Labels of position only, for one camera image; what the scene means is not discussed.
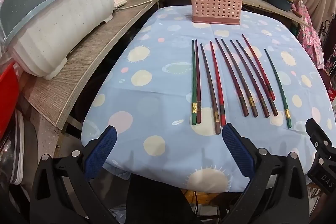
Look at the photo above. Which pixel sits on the grey round cookware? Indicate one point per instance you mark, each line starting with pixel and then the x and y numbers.
pixel 21 150

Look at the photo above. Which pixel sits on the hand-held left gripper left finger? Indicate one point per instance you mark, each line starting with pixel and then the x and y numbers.
pixel 105 150

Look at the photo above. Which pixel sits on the blue plastic basin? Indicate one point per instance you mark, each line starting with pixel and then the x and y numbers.
pixel 278 2

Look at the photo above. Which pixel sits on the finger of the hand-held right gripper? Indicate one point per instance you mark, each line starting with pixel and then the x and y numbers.
pixel 317 133

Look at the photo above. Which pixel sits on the white dish drainer bin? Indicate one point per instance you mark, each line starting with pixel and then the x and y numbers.
pixel 57 29

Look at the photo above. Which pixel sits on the red plastic board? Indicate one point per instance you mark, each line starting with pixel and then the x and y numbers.
pixel 8 95

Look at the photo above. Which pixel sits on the dark red chopstick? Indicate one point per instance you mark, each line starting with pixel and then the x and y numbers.
pixel 242 108
pixel 263 106
pixel 271 106
pixel 198 82

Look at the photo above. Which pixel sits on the grey wooden counter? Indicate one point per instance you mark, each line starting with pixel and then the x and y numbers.
pixel 86 56

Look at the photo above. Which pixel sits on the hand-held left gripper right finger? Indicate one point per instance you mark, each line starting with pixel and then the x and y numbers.
pixel 237 153

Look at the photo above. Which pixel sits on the pink perforated plastic basket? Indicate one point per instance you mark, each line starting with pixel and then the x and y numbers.
pixel 210 3

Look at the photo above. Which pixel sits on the brown chopstick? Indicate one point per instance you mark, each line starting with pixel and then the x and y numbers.
pixel 251 104
pixel 210 90

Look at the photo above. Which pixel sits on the green chopstick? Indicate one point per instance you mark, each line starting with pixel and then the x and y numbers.
pixel 193 82
pixel 282 98

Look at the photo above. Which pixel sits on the blue dotted tablecloth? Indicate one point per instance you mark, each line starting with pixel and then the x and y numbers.
pixel 157 82

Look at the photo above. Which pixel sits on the pink floral cloth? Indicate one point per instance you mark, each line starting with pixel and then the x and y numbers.
pixel 309 32

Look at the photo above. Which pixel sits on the dark metal chair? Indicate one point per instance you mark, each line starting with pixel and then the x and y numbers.
pixel 328 40

